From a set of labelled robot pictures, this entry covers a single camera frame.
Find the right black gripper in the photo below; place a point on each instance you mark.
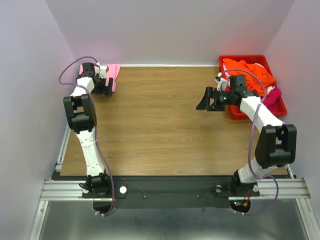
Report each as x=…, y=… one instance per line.
x=210, y=92

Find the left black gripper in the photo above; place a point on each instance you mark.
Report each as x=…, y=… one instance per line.
x=105, y=90

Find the light pink t shirt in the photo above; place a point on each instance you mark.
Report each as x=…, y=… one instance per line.
x=113, y=72

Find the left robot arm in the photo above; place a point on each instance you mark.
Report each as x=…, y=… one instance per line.
x=82, y=120

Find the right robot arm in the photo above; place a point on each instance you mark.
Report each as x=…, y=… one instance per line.
x=276, y=145

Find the red plastic bin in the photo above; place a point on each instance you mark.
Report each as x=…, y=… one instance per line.
x=259, y=60

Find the orange t shirt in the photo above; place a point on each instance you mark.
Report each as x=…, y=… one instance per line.
x=257, y=70

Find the magenta t shirt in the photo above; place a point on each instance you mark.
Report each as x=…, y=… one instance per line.
x=273, y=93

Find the silver round knob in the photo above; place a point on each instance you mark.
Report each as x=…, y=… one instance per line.
x=218, y=189

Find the white round knob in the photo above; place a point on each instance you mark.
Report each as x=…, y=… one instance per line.
x=123, y=190

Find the small circuit board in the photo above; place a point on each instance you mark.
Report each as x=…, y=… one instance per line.
x=241, y=203

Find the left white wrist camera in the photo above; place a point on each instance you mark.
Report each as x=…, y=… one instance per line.
x=101, y=70

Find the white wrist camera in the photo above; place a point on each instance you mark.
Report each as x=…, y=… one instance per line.
x=222, y=83
x=101, y=70

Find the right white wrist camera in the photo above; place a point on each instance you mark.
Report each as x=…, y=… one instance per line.
x=222, y=83

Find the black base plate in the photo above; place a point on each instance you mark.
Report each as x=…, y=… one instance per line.
x=170, y=192

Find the aluminium frame rail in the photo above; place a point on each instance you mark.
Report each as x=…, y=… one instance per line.
x=295, y=188

